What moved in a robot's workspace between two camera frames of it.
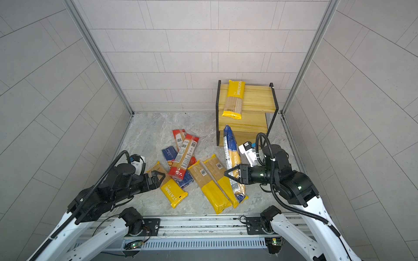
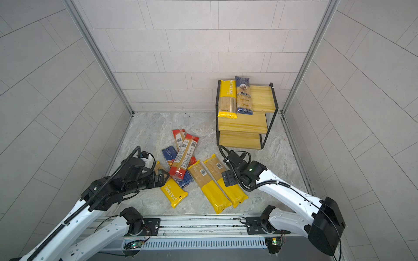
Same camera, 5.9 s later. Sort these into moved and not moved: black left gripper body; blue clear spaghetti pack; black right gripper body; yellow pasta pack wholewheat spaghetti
Moved: yellow pasta pack wholewheat spaghetti; blue clear spaghetti pack
Not moved: black right gripper body; black left gripper body
